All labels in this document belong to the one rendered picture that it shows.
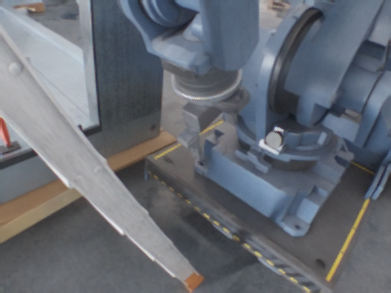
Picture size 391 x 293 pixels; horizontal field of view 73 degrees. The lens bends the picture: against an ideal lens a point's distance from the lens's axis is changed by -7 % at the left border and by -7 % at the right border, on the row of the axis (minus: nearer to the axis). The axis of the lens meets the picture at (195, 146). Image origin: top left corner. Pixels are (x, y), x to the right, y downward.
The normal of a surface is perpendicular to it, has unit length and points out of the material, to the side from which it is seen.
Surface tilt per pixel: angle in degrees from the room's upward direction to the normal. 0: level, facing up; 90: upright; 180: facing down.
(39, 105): 88
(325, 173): 45
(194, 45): 22
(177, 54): 57
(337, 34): 49
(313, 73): 75
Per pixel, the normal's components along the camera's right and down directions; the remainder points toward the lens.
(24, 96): 0.74, 0.44
